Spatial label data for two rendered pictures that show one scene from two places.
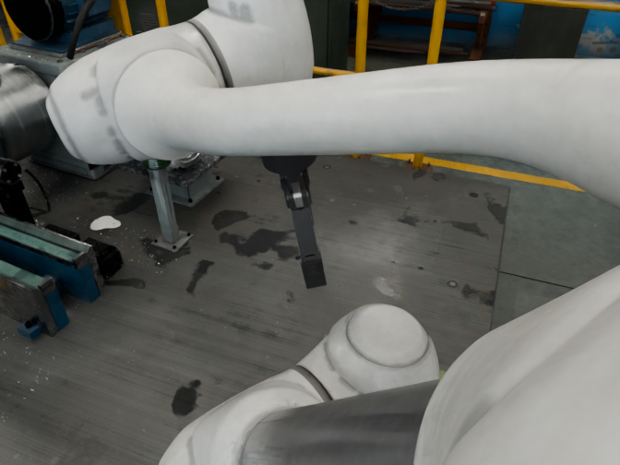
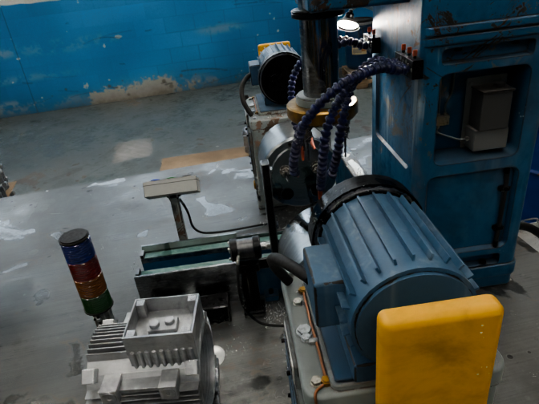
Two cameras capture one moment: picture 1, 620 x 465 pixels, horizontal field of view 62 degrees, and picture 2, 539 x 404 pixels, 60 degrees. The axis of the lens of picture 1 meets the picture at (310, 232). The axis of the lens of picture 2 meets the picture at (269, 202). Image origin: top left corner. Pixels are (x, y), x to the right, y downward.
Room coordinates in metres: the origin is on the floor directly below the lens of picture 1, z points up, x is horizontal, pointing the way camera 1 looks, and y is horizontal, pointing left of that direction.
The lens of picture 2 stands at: (1.98, 0.32, 1.69)
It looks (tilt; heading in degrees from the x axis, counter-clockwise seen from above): 29 degrees down; 151
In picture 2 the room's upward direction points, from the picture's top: 7 degrees counter-clockwise
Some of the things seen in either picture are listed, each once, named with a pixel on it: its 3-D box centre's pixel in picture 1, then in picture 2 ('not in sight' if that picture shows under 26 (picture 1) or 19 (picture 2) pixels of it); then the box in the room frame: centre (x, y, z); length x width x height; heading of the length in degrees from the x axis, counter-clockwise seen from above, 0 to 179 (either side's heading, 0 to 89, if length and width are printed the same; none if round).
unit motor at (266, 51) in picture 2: not in sight; (273, 102); (0.45, 1.23, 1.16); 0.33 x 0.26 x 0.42; 154
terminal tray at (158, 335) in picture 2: not in sight; (166, 329); (1.32, 0.44, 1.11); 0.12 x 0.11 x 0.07; 59
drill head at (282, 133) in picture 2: not in sight; (293, 155); (0.71, 1.13, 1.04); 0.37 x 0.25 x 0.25; 154
